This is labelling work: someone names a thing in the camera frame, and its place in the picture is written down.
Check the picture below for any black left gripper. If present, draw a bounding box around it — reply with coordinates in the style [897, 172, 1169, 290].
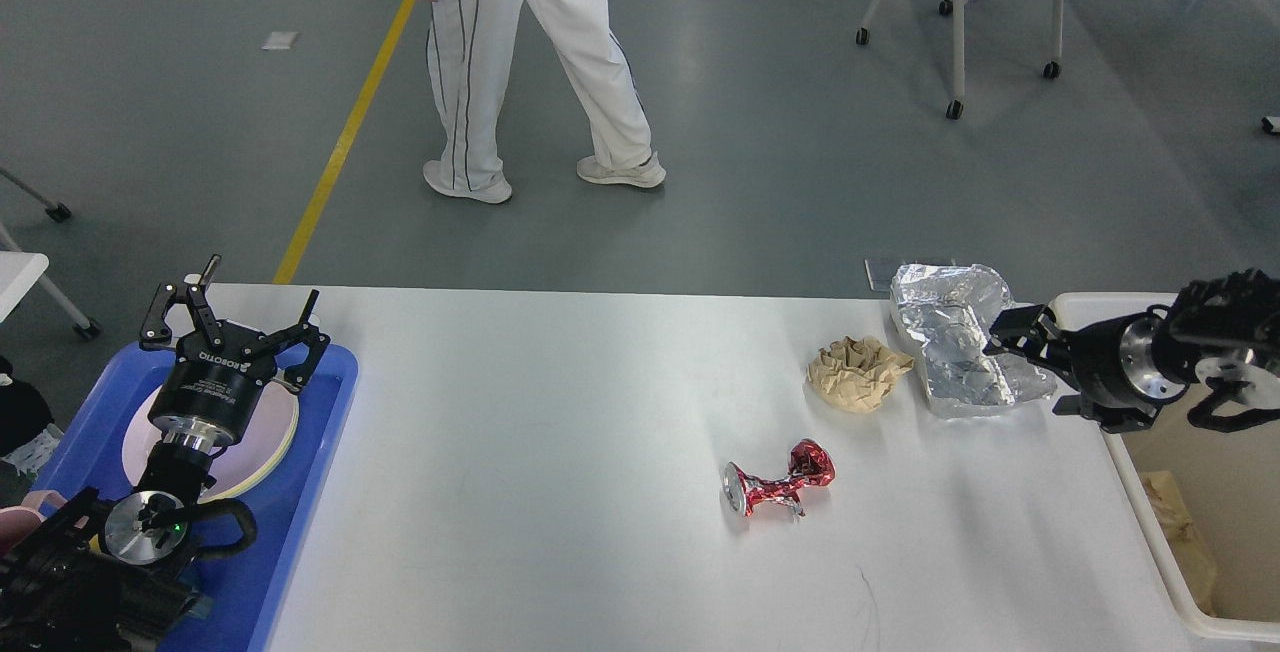
[140, 254, 332, 448]

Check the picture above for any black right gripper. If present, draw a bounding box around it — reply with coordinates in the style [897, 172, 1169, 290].
[983, 304, 1189, 433]

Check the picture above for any foil sheet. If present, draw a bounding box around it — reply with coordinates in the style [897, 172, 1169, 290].
[890, 263, 1059, 419]

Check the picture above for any brown paper back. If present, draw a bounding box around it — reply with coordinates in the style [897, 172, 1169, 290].
[806, 337, 915, 414]

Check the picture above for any brown paper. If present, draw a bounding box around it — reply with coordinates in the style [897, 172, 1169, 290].
[806, 337, 915, 414]
[1139, 471, 1219, 616]

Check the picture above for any pink ribbed mug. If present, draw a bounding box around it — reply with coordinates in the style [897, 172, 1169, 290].
[0, 491, 67, 557]

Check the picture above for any brown paper front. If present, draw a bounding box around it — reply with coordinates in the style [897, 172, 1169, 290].
[1139, 471, 1219, 616]

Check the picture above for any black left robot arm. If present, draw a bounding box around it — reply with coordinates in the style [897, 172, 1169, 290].
[3, 255, 330, 651]

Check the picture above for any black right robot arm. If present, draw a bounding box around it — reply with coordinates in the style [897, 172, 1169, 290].
[984, 269, 1279, 434]

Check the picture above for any yellow plate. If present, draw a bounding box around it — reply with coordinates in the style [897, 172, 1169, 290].
[200, 395, 300, 502]

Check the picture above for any white plastic bin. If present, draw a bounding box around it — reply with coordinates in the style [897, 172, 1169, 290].
[1050, 291, 1280, 644]

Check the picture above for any white side table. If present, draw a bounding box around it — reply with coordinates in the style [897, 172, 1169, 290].
[1, 168, 102, 339]

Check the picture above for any blue plastic tray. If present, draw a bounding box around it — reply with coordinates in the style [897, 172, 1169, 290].
[36, 345, 358, 651]

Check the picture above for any crushed red can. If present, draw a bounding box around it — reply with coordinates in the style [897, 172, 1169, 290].
[721, 438, 836, 518]

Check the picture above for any person in white tracksuit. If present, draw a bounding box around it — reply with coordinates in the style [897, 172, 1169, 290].
[420, 0, 667, 205]

